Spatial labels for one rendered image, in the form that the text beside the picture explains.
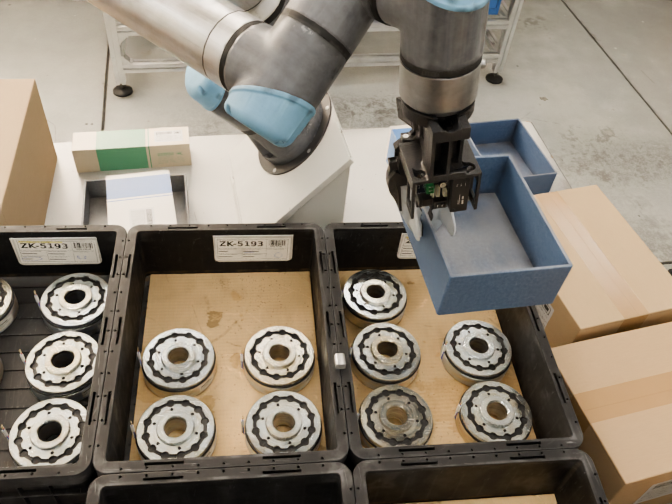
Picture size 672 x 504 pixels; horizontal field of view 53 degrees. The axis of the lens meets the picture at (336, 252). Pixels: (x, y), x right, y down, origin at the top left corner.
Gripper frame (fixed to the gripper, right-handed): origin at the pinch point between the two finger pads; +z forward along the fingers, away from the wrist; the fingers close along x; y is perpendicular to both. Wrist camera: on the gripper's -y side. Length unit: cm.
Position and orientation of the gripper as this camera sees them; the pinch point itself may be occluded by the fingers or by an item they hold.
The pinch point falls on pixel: (423, 222)
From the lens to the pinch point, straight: 81.7
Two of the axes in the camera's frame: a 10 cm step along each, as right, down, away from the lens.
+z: 0.5, 6.6, 7.5
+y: 1.6, 7.4, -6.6
